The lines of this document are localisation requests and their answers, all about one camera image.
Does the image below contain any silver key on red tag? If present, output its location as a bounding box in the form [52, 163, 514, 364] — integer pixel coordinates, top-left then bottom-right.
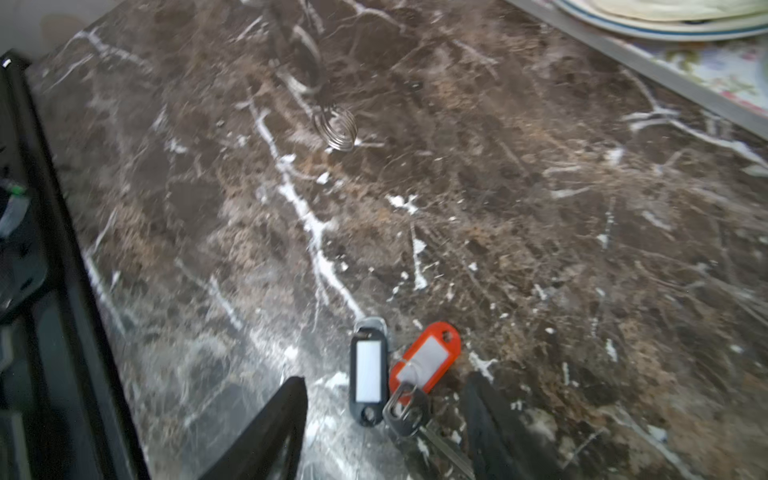
[383, 381, 476, 479]

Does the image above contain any red key tag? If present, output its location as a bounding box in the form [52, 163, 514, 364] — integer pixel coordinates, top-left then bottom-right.
[389, 321, 462, 393]

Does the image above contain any white plate with red text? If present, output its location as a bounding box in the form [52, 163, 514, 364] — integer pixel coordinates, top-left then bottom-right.
[554, 1, 767, 42]

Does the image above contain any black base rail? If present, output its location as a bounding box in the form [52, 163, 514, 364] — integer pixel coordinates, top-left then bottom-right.
[1, 51, 148, 479]

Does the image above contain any metal keyring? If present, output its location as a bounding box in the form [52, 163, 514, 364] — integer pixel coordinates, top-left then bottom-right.
[312, 105, 358, 152]

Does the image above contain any pale green toy cabbage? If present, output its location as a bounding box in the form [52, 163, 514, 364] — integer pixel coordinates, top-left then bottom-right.
[592, 0, 767, 21]

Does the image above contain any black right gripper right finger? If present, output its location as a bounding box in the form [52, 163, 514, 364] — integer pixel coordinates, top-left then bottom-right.
[460, 372, 569, 479]

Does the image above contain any floral rectangular tray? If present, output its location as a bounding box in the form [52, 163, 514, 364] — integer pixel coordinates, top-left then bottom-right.
[511, 1, 767, 139]

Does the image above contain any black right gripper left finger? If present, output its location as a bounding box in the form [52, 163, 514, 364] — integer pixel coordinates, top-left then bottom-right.
[202, 376, 308, 479]

